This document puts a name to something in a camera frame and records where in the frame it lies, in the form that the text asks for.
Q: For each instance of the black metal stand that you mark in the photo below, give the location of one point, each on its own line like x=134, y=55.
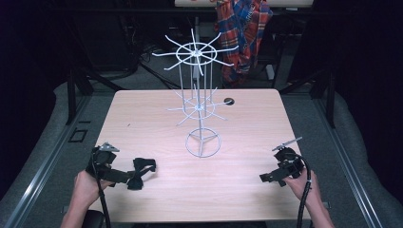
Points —
x=331, y=98
x=72, y=95

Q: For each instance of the person's right hand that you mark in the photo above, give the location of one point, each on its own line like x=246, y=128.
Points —
x=301, y=188

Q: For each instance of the aluminium floor rail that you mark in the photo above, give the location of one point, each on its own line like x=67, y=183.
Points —
x=38, y=177
x=348, y=171

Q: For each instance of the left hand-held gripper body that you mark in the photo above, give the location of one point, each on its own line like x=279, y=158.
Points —
x=104, y=172

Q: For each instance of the black chair seat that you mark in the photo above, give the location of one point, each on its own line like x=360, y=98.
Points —
x=93, y=219

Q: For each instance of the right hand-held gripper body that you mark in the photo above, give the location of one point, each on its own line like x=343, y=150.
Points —
x=290, y=164

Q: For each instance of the plaid cloth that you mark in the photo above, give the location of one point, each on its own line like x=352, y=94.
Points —
x=240, y=38

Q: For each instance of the person's left hand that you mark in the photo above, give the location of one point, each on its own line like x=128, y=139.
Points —
x=86, y=190

